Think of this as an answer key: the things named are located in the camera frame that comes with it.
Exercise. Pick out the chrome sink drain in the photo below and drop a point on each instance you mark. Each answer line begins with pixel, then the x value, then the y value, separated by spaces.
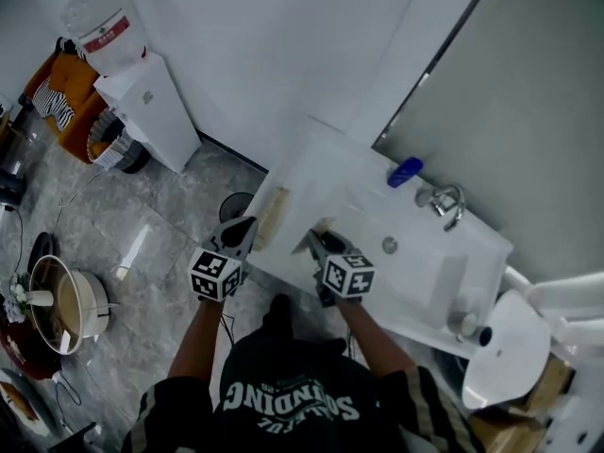
pixel 389 244

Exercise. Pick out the black printed t-shirt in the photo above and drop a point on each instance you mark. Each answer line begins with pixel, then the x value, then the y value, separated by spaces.
pixel 292 404

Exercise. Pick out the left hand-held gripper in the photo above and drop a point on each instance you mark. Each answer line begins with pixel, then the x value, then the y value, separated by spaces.
pixel 214 276

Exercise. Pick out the person's left forearm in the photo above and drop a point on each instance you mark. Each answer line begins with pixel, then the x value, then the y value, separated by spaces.
pixel 196 342

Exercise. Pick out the person's right forearm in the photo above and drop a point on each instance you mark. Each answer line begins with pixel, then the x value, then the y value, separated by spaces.
pixel 373 338

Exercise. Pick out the person's black shoe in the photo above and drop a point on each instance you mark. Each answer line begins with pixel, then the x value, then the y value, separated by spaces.
pixel 332 345
pixel 279 316

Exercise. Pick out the grey round container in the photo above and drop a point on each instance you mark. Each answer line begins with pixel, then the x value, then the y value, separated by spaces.
pixel 462 326

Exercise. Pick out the white water dispenser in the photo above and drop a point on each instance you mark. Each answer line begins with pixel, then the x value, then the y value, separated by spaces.
pixel 151 111

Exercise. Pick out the orange sofa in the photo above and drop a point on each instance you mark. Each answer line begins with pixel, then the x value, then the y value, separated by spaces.
pixel 66 83

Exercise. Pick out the blue bottle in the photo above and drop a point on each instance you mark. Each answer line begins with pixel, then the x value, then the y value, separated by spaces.
pixel 405 172

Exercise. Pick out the white washbasin sink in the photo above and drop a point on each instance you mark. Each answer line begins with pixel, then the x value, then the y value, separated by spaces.
pixel 424 276

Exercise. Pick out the person's left black shoe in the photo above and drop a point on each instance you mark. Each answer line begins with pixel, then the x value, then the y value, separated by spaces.
pixel 279 316

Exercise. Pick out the large cardboard box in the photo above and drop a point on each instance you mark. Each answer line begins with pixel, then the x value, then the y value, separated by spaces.
pixel 514 432

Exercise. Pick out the chrome faucet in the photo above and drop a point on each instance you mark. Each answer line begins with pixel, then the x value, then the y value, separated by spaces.
pixel 448 203

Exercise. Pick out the striped cushion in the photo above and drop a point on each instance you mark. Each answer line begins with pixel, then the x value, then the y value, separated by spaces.
pixel 52 104

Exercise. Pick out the clear water jug red label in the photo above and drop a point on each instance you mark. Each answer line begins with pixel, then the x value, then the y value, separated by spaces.
pixel 104 26

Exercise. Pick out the white vase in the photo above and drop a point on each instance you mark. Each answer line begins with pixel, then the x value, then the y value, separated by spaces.
pixel 41 298

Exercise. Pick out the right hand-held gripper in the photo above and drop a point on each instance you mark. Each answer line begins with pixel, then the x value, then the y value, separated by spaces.
pixel 349 276

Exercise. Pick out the grey ruffled basket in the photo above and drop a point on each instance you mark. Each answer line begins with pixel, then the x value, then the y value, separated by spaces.
pixel 115 142

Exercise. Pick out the person's right black shoe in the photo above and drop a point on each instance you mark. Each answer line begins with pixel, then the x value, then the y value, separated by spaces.
pixel 332 345

